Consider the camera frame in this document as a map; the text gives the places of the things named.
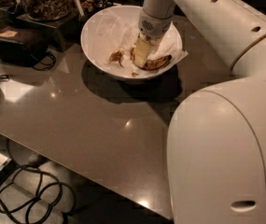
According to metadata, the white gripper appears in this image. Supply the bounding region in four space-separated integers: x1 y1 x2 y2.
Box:
134 9 172 67

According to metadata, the spotted ripe banana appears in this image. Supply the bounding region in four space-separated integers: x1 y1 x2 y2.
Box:
130 45 172 71

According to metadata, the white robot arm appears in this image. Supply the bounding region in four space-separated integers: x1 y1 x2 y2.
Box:
139 0 266 224

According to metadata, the small banana peel piece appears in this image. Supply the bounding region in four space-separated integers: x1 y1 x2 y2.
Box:
109 49 124 66

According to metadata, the white ceramic bowl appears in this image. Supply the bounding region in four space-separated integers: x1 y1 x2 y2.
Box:
80 5 183 85

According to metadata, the white paper liner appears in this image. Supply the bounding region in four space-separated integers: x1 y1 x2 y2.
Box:
89 5 189 78

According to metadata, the dark metal stand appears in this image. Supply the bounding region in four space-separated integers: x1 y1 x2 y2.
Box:
17 10 81 51

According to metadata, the glass jar of nuts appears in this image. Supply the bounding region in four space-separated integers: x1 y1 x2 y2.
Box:
21 0 72 21

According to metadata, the black box device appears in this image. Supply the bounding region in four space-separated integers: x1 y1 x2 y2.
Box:
0 26 49 67

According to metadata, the black cable on table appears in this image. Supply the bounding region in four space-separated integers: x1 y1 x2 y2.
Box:
31 50 58 72

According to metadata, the black cable on floor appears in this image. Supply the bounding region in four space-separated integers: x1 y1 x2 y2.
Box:
0 137 115 224

